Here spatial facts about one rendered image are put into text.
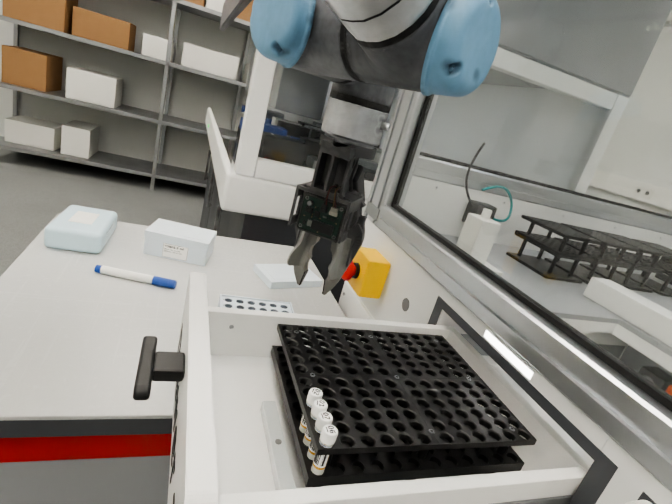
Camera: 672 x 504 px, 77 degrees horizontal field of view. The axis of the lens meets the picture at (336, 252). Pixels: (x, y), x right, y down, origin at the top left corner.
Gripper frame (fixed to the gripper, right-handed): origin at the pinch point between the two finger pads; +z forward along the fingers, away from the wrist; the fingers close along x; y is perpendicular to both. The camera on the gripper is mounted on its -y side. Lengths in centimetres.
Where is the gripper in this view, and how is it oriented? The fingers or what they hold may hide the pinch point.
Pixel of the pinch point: (315, 279)
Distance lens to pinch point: 61.1
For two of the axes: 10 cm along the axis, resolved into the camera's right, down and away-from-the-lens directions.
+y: -3.0, 2.4, -9.2
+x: 9.2, 3.4, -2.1
